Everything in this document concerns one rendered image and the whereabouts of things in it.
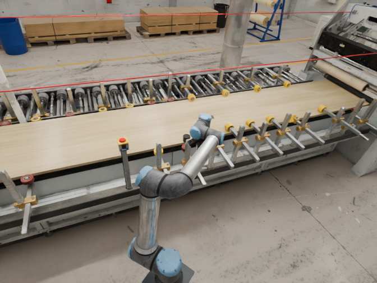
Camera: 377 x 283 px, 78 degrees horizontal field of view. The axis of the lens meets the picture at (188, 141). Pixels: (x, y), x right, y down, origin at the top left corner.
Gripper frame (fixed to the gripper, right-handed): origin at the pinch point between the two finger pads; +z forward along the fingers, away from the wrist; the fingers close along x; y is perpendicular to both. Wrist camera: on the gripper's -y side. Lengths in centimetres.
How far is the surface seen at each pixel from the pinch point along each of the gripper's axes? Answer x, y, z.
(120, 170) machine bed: 28, -60, 29
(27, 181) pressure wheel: 19, -125, 10
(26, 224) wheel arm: -12, -125, 17
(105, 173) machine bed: 28, -73, 29
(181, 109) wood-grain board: 79, 16, 11
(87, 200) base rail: 6, -90, 31
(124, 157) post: 6, -57, -7
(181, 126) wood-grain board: 50, 5, 11
